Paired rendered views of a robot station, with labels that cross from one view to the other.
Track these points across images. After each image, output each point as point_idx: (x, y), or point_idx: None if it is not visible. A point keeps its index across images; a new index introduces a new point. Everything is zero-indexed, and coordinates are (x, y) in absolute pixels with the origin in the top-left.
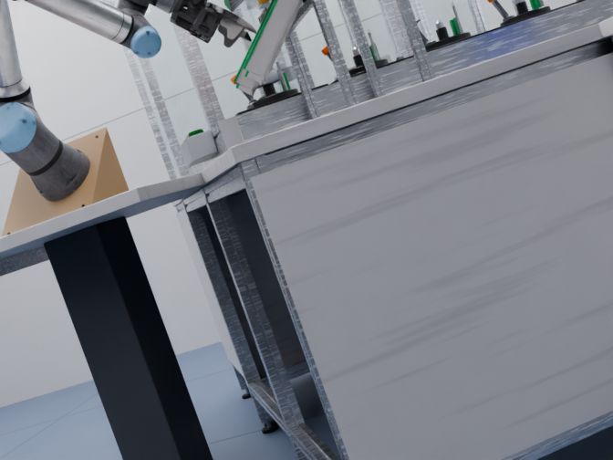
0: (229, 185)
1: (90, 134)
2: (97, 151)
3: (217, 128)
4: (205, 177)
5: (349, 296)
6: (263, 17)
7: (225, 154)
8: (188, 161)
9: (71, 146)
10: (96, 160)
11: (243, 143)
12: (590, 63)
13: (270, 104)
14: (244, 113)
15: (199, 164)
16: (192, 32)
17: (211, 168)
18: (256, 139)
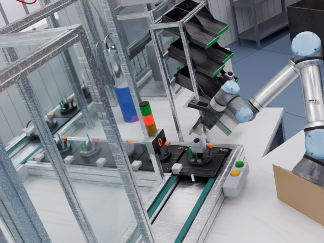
0: (273, 137)
1: (280, 168)
2: (285, 168)
3: (241, 149)
4: (264, 154)
5: (272, 147)
6: (158, 137)
7: (280, 114)
8: (244, 182)
9: (293, 174)
10: (289, 170)
11: (279, 107)
12: None
13: (219, 143)
14: (231, 144)
15: (200, 239)
16: (218, 120)
17: (270, 138)
18: (276, 107)
